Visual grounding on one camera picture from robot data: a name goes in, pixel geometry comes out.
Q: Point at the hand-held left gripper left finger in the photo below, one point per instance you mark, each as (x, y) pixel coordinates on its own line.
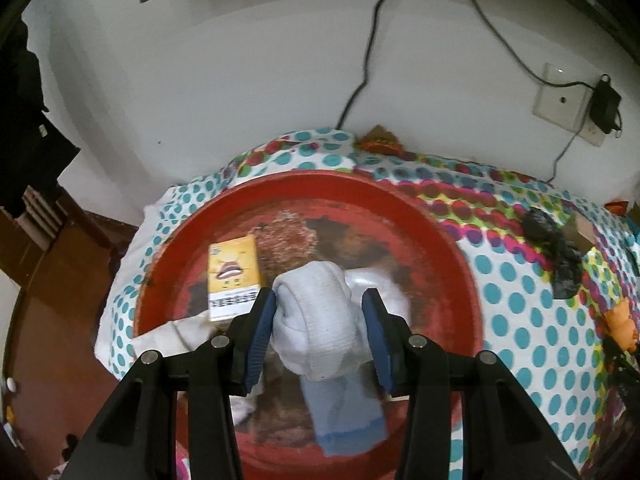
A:
(262, 330)

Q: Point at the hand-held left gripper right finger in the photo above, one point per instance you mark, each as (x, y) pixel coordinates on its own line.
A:
(377, 340)

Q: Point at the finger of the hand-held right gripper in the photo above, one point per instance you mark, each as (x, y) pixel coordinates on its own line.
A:
(625, 367)

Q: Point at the large ribbed white sock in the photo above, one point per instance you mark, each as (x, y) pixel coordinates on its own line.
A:
(320, 320)

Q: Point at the round red tray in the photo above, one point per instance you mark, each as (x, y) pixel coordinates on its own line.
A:
(440, 320)

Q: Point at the yellow carton box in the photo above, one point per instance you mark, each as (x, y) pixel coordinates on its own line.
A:
(232, 270)

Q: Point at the grey-blue sock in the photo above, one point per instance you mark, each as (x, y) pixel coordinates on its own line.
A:
(345, 410)

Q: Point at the orange toy pig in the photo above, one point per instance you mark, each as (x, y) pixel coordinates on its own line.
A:
(622, 325)

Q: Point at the polka dot tablecloth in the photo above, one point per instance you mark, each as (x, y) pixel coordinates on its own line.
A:
(510, 310)

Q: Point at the black plastic bag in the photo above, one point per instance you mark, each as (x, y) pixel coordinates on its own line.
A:
(555, 250)

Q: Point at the small brown cardboard box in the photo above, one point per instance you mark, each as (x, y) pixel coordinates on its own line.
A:
(580, 232)

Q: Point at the brown snack wrapper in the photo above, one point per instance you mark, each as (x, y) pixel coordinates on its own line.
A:
(380, 140)

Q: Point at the black plug-in charger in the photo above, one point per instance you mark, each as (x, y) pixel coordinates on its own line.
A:
(605, 105)

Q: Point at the black hanging clothing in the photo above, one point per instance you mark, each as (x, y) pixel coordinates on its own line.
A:
(30, 135)

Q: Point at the beige wall socket plate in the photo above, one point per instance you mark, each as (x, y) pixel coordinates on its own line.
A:
(560, 95)
(592, 132)

